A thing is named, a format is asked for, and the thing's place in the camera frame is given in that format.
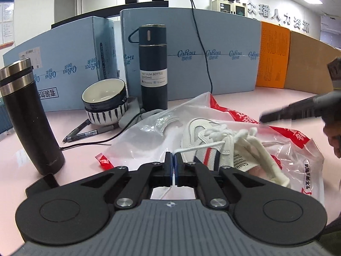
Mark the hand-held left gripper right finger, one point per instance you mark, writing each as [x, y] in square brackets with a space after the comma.
[182, 171]

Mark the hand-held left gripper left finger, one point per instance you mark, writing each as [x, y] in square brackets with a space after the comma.
[167, 168]

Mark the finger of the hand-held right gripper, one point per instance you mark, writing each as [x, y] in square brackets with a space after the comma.
[293, 110]

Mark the white sneaker shoe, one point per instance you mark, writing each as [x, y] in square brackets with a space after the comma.
[197, 133]

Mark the person's right hand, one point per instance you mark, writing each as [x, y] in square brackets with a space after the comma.
[335, 138]

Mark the red and white plastic bag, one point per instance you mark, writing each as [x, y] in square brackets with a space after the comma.
[143, 144]

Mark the brown cardboard box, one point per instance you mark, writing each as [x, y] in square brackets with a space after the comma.
[309, 64]

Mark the orange cardboard box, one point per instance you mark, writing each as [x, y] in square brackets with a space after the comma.
[271, 56]

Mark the grey cloth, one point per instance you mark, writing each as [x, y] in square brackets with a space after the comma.
[130, 114]

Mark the white striped bowl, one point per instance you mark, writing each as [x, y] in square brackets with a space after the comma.
[106, 116]

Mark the black marker pen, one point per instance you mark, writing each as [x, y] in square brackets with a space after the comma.
[90, 133]

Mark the dark blue bowl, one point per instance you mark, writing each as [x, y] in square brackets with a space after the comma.
[106, 96]

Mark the dark grey pen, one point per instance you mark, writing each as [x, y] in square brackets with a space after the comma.
[77, 129]

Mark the large light blue carton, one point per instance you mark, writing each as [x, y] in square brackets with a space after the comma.
[226, 32]

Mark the dark blue vacuum bottle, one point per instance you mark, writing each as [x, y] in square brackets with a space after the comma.
[153, 58]

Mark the white cabinet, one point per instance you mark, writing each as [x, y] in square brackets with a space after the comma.
[226, 6]

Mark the black steel thermos tumbler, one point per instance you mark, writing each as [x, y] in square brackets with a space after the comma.
[29, 117]

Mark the light blue carton white label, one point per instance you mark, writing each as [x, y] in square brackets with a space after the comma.
[66, 53]

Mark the wall poster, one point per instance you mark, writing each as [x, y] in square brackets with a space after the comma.
[6, 21]

